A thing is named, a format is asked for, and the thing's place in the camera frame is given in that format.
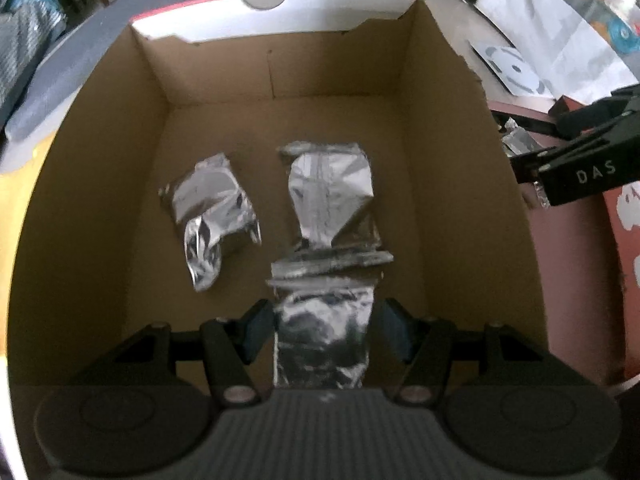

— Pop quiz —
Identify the white cloth covered cabinet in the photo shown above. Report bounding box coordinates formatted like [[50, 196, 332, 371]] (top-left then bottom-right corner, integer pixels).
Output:
[[475, 0, 640, 107]]

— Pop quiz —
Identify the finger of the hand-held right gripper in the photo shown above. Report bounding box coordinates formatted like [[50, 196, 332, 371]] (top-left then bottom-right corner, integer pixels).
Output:
[[555, 85, 640, 139], [510, 110, 640, 207]]

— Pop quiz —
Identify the blue round disc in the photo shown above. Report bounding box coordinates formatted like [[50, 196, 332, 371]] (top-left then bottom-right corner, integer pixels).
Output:
[[607, 20, 639, 54]]

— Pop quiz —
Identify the grey rolled rug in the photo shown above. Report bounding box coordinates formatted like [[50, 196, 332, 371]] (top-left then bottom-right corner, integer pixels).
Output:
[[5, 0, 251, 144]]

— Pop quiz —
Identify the cardboard shoe box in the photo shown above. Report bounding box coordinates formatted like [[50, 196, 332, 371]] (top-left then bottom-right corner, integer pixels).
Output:
[[7, 0, 550, 412]]

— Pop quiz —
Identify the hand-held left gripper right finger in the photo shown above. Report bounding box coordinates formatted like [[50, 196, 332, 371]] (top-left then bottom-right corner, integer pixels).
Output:
[[378, 298, 546, 407]]

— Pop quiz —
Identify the yellow plastic chair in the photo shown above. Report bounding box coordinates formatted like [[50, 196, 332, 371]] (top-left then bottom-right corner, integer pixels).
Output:
[[0, 132, 57, 182]]

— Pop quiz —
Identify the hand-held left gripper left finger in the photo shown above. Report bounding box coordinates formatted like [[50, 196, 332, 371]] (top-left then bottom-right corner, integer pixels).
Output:
[[102, 299, 275, 407]]

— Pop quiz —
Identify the white body scale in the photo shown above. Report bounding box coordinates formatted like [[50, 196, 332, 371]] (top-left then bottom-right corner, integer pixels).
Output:
[[468, 42, 554, 97]]

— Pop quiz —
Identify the red shoe box lid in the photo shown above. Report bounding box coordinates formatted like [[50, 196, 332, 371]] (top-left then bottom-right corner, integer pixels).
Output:
[[602, 180, 640, 382]]

